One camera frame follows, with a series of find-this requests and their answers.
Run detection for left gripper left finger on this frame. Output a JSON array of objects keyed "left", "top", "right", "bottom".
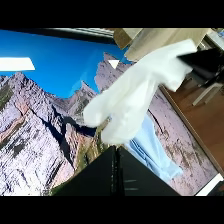
[{"left": 49, "top": 145, "right": 118, "bottom": 197}]

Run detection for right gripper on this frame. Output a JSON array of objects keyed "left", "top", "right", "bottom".
[{"left": 177, "top": 47, "right": 224, "bottom": 83}]

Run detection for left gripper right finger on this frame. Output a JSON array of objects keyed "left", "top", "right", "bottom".
[{"left": 116, "top": 146, "right": 181, "bottom": 197}]

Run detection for white garment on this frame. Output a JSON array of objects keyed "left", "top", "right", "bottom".
[{"left": 82, "top": 38, "right": 199, "bottom": 146}]

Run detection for light blue garment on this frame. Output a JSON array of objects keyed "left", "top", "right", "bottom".
[{"left": 124, "top": 114, "right": 185, "bottom": 182}]

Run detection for beige garment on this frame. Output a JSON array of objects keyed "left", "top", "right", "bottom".
[{"left": 125, "top": 28, "right": 212, "bottom": 63}]

